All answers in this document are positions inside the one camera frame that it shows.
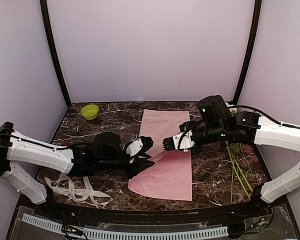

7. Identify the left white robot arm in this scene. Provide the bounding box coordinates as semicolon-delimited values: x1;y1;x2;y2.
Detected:
0;122;154;218

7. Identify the green plastic bowl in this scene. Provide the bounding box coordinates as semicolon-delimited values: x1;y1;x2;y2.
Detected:
80;104;99;121

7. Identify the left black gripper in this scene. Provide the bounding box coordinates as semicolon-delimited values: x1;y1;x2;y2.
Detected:
96;144;155;179

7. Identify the beige printed ribbon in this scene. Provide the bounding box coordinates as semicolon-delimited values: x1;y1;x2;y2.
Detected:
44;173;113;209

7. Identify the grey slotted cable duct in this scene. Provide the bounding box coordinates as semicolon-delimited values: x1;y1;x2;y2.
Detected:
21;213;229;240

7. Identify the pink wrapping paper sheet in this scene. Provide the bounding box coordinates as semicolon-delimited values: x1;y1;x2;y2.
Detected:
128;109;193;201

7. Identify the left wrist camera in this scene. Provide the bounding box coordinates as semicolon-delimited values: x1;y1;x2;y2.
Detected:
123;136;154;164

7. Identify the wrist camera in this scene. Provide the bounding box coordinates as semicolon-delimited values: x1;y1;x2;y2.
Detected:
123;136;154;164
162;95;232;152

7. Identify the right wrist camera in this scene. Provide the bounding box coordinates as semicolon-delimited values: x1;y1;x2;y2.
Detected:
162;95;232;152

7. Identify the right black frame post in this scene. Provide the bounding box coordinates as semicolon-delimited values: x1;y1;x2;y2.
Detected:
231;0;263;105

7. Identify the white rose stem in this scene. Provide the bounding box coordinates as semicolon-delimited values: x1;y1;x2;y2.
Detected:
225;141;253;204

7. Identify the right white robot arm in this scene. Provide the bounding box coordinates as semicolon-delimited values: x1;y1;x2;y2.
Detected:
192;111;300;217

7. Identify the black frame post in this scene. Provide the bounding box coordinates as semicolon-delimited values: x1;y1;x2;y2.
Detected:
39;0;72;108
231;0;263;105

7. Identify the left black frame post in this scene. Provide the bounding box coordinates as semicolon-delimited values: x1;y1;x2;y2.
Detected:
39;0;72;108

